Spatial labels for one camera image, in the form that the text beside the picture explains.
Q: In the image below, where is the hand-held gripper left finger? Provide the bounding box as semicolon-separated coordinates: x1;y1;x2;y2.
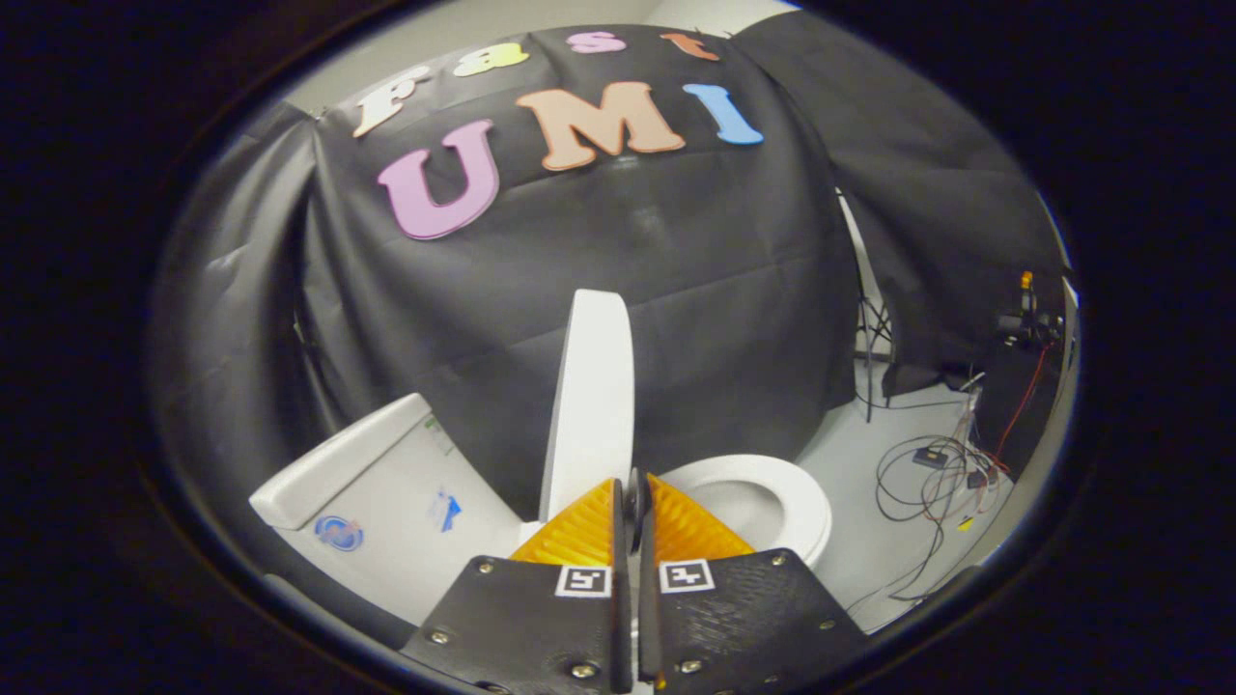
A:
401;478;633;695

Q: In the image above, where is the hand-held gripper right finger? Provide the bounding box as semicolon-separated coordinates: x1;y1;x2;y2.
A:
637;473;868;695

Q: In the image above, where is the white toilet seat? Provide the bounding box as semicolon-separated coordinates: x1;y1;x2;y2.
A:
661;455;833;570

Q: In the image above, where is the white ceramic toilet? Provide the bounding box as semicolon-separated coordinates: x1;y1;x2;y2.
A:
249;393;833;626

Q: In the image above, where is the white toilet tank lid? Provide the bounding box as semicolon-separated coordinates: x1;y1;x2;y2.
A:
249;393;433;530

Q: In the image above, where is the black backdrop cloth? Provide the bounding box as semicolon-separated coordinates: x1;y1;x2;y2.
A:
145;101;387;638
729;10;1068;397
299;24;860;522

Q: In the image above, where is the black tripod light stand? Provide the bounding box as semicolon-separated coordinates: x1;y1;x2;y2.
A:
835;188;894;424

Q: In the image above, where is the dark equipment stand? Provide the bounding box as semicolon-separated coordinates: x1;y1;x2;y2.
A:
970;275;1073;479

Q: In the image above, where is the bundle of black floor cables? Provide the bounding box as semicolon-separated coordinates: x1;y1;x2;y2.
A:
874;434;1005;599

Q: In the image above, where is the red cable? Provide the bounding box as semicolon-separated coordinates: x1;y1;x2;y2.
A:
990;347;1049;464

